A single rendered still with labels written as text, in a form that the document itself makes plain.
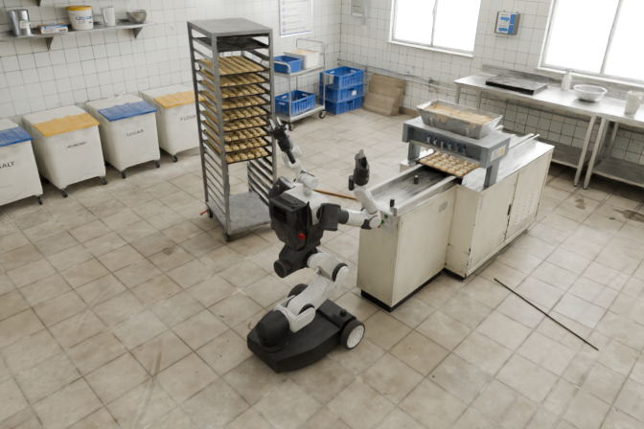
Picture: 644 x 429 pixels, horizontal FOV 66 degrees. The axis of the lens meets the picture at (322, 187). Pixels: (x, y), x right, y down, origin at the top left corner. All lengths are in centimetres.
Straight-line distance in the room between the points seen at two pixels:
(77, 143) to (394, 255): 350
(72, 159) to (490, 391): 436
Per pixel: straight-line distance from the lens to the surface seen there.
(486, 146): 361
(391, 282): 357
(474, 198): 376
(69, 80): 616
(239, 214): 465
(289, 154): 305
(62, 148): 558
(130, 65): 641
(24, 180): 557
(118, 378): 350
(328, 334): 332
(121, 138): 579
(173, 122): 605
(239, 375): 334
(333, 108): 775
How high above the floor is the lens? 244
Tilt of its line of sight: 27 degrees down
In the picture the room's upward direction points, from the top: 1 degrees clockwise
